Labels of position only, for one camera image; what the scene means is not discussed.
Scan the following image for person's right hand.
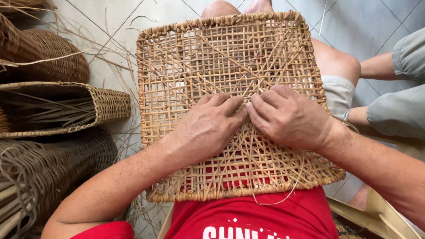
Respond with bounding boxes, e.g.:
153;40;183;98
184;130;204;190
245;84;336;152

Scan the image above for person's left hand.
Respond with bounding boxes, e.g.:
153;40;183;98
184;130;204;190
169;93;248;164

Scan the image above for square woven rattan panel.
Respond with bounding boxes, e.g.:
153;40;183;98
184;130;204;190
135;10;346;203

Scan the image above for person's light grey shorts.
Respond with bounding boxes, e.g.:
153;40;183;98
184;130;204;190
320;75;356;121

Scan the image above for loose thin rattan strand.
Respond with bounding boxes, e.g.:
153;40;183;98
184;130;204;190
248;126;306;206

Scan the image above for person's right leg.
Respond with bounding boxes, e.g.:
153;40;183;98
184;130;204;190
310;37;362;87

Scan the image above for person's red shirt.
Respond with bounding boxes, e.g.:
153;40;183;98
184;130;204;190
70;186;339;239

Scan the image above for rectangular light wicker basket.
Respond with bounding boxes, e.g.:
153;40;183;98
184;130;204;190
0;81;132;140

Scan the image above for scattered rattan strands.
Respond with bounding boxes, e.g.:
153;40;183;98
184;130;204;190
53;0;173;234

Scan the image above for long pale rattan strand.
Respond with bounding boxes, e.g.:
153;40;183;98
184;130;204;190
318;0;328;36

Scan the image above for person's left leg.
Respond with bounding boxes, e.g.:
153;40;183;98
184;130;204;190
201;0;274;19

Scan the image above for beige wooden stool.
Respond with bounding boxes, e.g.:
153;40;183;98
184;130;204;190
326;187;424;239

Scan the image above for unfinished grey-brown wicker basket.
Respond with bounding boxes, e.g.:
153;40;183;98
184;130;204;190
0;128;119;239

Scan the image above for round brown wicker basket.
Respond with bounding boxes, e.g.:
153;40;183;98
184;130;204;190
0;13;90;83

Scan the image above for bundle of rattan strips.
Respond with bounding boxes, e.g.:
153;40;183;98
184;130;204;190
0;0;54;14

